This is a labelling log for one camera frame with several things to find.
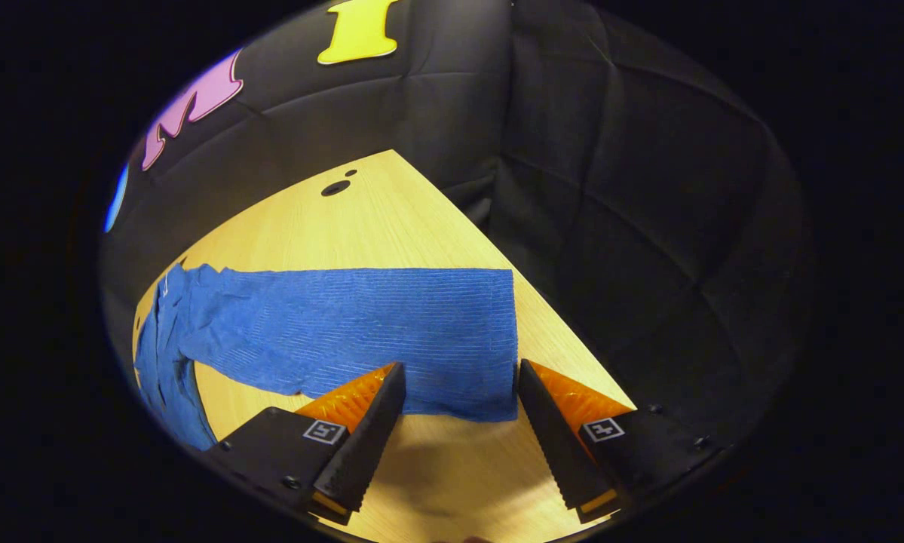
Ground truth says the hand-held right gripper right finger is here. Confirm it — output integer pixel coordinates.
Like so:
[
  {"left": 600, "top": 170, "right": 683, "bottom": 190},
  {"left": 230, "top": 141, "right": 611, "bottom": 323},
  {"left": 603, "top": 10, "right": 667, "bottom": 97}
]
[{"left": 517, "top": 359, "right": 724, "bottom": 525}]

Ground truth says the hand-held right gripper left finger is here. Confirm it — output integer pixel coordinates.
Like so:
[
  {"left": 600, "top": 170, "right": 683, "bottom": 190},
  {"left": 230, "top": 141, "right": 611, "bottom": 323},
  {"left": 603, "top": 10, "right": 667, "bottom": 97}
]
[{"left": 203, "top": 362, "right": 407, "bottom": 526}]

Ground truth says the blue button-up shirt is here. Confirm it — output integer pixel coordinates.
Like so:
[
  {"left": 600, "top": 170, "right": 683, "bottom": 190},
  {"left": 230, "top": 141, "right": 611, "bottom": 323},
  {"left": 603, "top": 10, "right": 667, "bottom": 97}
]
[{"left": 133, "top": 262, "right": 520, "bottom": 452}]

